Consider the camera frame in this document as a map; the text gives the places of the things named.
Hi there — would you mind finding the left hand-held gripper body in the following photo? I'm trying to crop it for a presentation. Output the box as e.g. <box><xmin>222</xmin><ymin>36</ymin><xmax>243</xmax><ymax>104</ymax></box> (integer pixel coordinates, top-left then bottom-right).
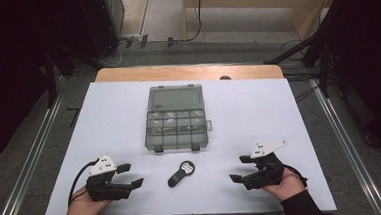
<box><xmin>82</xmin><ymin>152</ymin><xmax>135</xmax><ymax>203</ymax></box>

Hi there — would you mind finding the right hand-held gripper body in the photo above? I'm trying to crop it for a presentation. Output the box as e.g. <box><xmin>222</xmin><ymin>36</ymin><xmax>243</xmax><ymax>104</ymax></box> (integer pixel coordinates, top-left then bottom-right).
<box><xmin>240</xmin><ymin>140</ymin><xmax>291</xmax><ymax>191</ymax></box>

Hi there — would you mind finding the black bottle opener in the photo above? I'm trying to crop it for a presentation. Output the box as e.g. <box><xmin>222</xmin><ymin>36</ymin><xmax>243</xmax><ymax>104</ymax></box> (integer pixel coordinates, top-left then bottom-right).
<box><xmin>166</xmin><ymin>159</ymin><xmax>197</xmax><ymax>189</ymax></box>

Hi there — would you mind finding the clear grey plastic organizer box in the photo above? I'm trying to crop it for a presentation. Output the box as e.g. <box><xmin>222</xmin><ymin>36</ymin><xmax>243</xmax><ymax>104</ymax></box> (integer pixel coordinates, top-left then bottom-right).
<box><xmin>140</xmin><ymin>81</ymin><xmax>215</xmax><ymax>155</ymax></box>

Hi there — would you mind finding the person's right hand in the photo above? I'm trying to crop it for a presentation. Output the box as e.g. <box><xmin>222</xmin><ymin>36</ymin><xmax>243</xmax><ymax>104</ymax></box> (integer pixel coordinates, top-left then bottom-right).
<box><xmin>259</xmin><ymin>165</ymin><xmax>308</xmax><ymax>203</ymax></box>

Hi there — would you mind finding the person's left hand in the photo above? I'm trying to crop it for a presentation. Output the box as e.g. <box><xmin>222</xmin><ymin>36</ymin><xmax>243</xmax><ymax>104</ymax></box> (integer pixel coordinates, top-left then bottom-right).
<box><xmin>63</xmin><ymin>182</ymin><xmax>115</xmax><ymax>215</ymax></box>

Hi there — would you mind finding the white table board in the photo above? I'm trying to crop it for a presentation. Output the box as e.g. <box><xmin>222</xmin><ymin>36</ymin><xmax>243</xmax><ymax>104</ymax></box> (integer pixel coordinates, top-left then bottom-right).
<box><xmin>35</xmin><ymin>67</ymin><xmax>338</xmax><ymax>215</ymax></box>

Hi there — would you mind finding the wooden table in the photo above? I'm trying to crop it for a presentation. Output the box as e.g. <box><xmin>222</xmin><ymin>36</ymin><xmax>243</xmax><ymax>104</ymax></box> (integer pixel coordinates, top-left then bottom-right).
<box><xmin>93</xmin><ymin>57</ymin><xmax>285</xmax><ymax>91</ymax></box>

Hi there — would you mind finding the black metal stand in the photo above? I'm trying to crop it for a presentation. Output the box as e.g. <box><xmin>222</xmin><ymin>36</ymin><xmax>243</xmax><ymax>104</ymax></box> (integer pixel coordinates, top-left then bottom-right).
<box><xmin>261</xmin><ymin>28</ymin><xmax>334</xmax><ymax>103</ymax></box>

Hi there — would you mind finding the black cabinet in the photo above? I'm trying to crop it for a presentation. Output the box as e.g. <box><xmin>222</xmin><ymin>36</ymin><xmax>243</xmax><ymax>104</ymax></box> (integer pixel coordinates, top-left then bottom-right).
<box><xmin>77</xmin><ymin>0</ymin><xmax>128</xmax><ymax>61</ymax></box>

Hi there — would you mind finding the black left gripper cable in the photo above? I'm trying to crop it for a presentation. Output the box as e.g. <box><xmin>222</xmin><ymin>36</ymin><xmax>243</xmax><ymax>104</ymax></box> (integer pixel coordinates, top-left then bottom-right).
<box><xmin>64</xmin><ymin>157</ymin><xmax>103</xmax><ymax>208</ymax></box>

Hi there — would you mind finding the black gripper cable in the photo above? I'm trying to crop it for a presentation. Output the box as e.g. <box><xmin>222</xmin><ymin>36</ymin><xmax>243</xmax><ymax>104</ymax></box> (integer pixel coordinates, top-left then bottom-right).
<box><xmin>64</xmin><ymin>157</ymin><xmax>103</xmax><ymax>208</ymax></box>
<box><xmin>282</xmin><ymin>162</ymin><xmax>309</xmax><ymax>190</ymax></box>

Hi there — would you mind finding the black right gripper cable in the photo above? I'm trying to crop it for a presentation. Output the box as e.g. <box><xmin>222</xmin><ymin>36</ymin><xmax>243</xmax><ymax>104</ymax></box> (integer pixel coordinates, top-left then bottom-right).
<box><xmin>282</xmin><ymin>162</ymin><xmax>309</xmax><ymax>190</ymax></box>

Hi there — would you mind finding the aluminium floor rail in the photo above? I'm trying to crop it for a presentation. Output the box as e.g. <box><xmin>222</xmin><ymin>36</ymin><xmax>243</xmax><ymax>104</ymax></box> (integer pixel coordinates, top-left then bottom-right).
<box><xmin>309</xmin><ymin>73</ymin><xmax>381</xmax><ymax>215</ymax></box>
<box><xmin>0</xmin><ymin>74</ymin><xmax>77</xmax><ymax>215</ymax></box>

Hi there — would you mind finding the white floor cable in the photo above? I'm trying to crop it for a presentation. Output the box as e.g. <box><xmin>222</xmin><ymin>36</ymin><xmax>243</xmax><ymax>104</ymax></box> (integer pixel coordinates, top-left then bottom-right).
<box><xmin>96</xmin><ymin>40</ymin><xmax>134</xmax><ymax>69</ymax></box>

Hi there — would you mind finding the wooden frame furniture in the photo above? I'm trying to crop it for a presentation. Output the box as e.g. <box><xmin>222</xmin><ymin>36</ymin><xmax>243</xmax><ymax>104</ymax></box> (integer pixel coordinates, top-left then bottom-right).
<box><xmin>180</xmin><ymin>0</ymin><xmax>344</xmax><ymax>49</ymax></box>

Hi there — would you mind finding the black hanging cable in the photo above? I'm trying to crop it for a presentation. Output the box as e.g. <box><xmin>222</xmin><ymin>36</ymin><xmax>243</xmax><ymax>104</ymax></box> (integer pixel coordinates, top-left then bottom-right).
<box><xmin>181</xmin><ymin>0</ymin><xmax>207</xmax><ymax>44</ymax></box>

